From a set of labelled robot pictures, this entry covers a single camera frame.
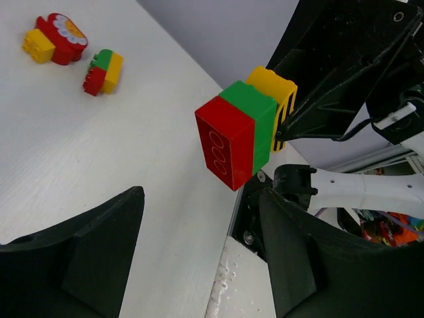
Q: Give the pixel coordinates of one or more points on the green curved lego brick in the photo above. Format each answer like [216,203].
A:
[101,59]

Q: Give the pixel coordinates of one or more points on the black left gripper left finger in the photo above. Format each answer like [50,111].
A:
[77,268]

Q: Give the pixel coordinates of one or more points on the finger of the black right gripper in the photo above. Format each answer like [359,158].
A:
[354,63]

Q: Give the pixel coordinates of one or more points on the small red lego brick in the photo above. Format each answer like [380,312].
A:
[94,80]

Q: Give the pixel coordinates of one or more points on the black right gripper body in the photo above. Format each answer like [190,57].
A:
[395,106]

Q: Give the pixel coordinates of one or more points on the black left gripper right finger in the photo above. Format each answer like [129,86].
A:
[317,270]

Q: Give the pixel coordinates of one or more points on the red bottom lego brick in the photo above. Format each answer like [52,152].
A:
[227,141]

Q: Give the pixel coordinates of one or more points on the small yellow lego brick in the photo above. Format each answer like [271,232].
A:
[38,46]

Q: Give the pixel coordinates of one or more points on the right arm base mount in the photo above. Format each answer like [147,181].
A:
[251,215]

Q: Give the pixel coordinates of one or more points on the long yellow lego brick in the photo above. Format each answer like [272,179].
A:
[113,73]

